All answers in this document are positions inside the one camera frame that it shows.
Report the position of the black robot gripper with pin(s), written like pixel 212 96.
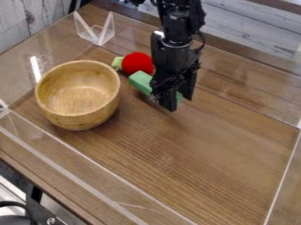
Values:
pixel 176 61

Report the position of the green foam block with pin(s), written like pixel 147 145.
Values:
pixel 148 84

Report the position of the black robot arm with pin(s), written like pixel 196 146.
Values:
pixel 183 18

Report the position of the light wooden bowl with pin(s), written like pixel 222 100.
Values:
pixel 78 94

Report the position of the red ball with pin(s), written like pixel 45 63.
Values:
pixel 137 62

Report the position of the small green cube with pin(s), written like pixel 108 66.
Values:
pixel 117 63

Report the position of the clear acrylic corner bracket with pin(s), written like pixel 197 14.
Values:
pixel 97 34

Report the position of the clear acrylic tray wall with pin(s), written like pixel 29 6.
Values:
pixel 97 194

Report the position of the black table leg bracket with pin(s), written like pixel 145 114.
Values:
pixel 41 214

